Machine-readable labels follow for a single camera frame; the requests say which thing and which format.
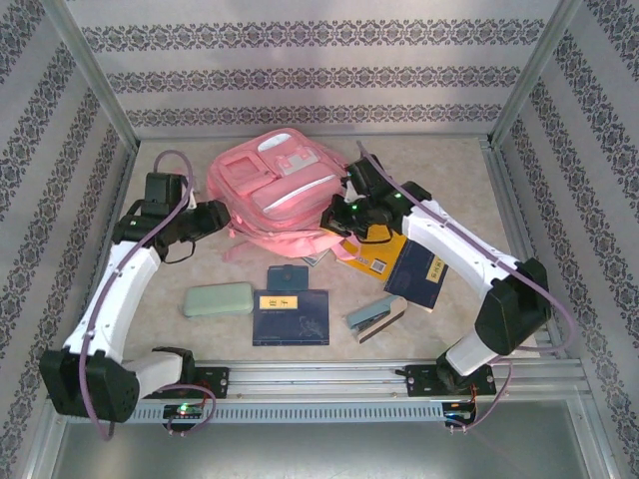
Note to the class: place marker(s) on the yellow paperback book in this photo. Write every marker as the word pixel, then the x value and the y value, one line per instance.
pixel 379 254

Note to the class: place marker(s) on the white thin booklet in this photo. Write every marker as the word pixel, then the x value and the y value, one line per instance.
pixel 315 259

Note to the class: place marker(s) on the mint green pencil case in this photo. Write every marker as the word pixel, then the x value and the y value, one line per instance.
pixel 217 299

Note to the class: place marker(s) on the navy book with yellow spine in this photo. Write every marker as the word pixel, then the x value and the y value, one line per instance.
pixel 414 279

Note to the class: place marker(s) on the pink school backpack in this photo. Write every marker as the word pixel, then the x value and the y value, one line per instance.
pixel 289 199

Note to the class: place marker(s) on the teal snap wallet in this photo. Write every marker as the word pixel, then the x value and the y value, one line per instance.
pixel 287 278

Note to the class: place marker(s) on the blue-grey stapler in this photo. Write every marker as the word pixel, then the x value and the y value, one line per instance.
pixel 374 317

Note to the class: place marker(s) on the navy notebook with yellow label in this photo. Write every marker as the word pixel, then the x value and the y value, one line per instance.
pixel 289 324

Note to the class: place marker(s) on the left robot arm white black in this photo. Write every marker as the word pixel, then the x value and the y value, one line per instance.
pixel 125 284

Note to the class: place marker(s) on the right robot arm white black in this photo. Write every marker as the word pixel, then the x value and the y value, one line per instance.
pixel 449 234

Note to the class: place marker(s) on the left controller board green light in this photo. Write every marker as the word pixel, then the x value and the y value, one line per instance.
pixel 182 410

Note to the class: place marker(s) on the right controller board blue light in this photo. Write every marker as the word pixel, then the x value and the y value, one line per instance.
pixel 456 414

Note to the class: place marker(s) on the aluminium frame rail short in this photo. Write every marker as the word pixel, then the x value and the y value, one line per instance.
pixel 399 136

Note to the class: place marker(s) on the aluminium frame rail narrow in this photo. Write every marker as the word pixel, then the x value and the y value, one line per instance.
pixel 123 174

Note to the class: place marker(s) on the aluminium frame rail wide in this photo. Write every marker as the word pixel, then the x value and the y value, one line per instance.
pixel 498 174

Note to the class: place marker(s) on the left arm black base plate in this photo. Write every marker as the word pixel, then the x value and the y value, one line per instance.
pixel 217 381

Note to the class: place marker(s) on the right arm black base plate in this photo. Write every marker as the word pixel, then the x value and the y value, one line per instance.
pixel 419 381

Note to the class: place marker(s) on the aluminium mounting rail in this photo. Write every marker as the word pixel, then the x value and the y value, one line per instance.
pixel 319 379

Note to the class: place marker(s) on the aluminium frame post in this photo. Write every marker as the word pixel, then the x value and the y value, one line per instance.
pixel 530 75
pixel 95 75

